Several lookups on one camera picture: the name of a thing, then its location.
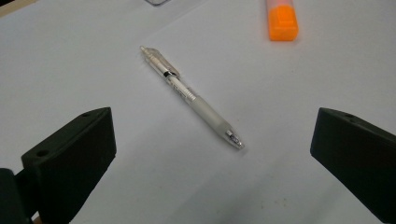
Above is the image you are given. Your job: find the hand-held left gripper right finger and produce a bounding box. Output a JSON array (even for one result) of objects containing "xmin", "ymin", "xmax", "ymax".
[{"xmin": 310, "ymin": 107, "xmax": 396, "ymax": 224}]

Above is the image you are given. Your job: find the clear retractable pen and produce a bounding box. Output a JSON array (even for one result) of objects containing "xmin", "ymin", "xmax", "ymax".
[{"xmin": 139, "ymin": 45, "xmax": 246, "ymax": 150}]

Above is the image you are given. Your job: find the clear plastic pen organizer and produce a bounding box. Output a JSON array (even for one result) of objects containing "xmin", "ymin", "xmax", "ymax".
[{"xmin": 144, "ymin": 0, "xmax": 172, "ymax": 7}]

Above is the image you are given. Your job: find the orange highlighter marker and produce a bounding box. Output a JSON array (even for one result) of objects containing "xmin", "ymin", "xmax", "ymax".
[{"xmin": 265, "ymin": 0, "xmax": 300, "ymax": 42}]

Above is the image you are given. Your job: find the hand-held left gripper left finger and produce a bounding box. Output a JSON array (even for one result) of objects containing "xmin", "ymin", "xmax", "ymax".
[{"xmin": 21, "ymin": 106, "xmax": 118, "ymax": 224}]

